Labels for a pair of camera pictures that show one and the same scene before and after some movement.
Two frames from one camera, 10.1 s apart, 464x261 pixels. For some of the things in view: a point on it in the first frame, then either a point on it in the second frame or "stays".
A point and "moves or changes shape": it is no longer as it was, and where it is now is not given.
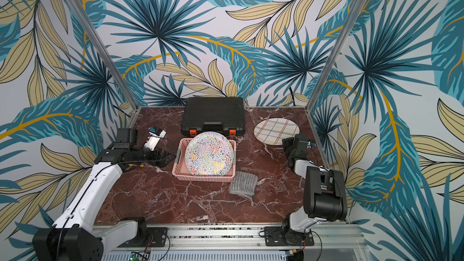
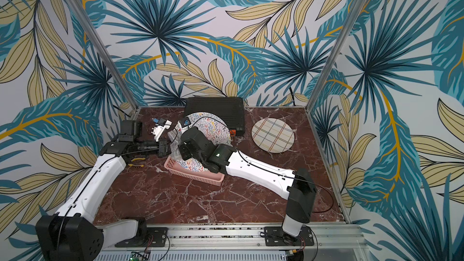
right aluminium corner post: x=348 y=25 stays
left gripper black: x=163 y=162 to x=164 y=148
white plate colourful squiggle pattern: x=209 y=154 moves or changes shape
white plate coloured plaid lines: x=272 y=131 moves or changes shape
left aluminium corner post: x=93 y=34 stays
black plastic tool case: x=221 y=114 stays
